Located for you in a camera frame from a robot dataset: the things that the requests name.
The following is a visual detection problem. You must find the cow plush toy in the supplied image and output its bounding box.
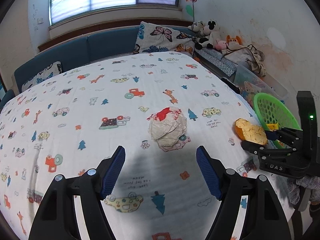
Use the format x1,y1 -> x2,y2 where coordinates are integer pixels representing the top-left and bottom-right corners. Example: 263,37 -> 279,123
195,20 -> 221,50

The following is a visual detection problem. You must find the crumpled white paper wrapper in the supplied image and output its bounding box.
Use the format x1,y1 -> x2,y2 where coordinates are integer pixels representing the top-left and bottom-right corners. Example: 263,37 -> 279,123
147,107 -> 188,152

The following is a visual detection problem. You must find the clear plastic toy bin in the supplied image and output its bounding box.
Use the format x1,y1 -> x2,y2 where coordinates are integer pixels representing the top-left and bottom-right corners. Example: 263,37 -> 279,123
234,63 -> 289,102

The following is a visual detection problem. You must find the small butterfly cushion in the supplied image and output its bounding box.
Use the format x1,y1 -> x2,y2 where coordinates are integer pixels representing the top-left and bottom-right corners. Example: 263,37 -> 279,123
21,61 -> 62,92

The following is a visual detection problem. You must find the green plastic mesh basket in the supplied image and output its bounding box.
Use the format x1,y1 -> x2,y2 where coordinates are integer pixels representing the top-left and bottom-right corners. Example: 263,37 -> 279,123
253,92 -> 302,149

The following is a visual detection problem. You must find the pink plush toy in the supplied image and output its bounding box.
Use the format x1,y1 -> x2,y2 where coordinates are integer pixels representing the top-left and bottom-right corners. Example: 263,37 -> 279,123
214,39 -> 228,51

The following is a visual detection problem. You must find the grey plush toy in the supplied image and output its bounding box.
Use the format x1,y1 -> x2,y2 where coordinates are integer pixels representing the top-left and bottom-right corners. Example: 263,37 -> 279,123
188,21 -> 205,33

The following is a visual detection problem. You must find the right gloved hand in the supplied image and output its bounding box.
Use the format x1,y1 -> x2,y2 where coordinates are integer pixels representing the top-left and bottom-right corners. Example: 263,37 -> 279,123
287,176 -> 320,205

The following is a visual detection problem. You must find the black handheld game console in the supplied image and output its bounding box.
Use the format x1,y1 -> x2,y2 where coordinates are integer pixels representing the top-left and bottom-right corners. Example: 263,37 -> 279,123
221,77 -> 241,94

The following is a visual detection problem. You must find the beige printed cloth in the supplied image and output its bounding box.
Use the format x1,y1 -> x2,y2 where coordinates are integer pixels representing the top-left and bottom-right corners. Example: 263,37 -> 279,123
222,44 -> 267,77

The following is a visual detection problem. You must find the yellow snack bag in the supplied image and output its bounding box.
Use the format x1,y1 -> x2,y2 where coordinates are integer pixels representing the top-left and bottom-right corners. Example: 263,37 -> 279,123
266,123 -> 279,131

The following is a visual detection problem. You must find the blue sofa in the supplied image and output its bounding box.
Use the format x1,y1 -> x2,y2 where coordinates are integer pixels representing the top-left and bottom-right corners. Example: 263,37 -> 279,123
12,26 -> 139,95

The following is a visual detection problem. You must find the printed white table cloth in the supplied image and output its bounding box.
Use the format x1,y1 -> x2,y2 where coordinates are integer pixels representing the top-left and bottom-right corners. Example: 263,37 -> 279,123
0,51 -> 298,240

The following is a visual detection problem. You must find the butterfly print pillow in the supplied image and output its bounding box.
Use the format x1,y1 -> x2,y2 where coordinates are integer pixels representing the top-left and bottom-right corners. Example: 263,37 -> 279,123
133,21 -> 196,56

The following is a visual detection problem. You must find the orange fox plush toy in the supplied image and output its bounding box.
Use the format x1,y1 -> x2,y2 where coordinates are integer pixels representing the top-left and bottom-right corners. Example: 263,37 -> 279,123
226,35 -> 243,50

